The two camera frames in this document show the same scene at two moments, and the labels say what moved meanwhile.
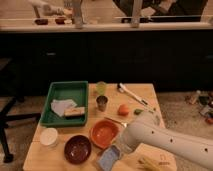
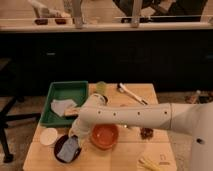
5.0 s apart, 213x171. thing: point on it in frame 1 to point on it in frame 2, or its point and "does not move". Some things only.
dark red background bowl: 42,21 does not move
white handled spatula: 123,89 does not move
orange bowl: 104,132 does not move
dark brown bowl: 77,149 to 58,144
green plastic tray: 65,90 does not move
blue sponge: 109,157 to 68,150
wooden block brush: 74,113 does not move
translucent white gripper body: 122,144 to 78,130
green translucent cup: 101,86 does not move
